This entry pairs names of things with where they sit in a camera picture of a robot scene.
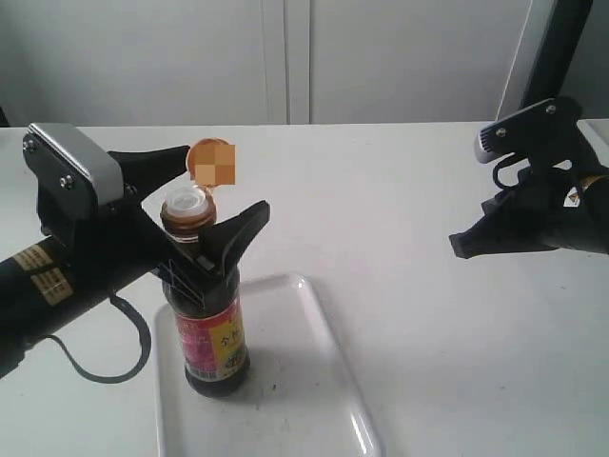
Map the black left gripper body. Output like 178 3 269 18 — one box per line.
37 184 217 305

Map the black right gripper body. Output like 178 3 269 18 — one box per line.
482 132 608 252

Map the dark soy sauce bottle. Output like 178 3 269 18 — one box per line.
160 183 250 398

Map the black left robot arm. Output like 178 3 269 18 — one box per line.
1 137 270 373

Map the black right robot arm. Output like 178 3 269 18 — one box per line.
449 132 608 259

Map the white cabinet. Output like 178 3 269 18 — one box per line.
1 1 553 126

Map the white rectangular tray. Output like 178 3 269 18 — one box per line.
153 273 384 456

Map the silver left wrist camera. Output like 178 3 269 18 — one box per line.
25 123 124 220

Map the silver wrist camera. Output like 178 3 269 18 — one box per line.
25 123 124 220
474 96 582 164

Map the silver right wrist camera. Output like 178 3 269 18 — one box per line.
474 96 582 164

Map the dark vertical post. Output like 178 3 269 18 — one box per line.
519 0 594 109

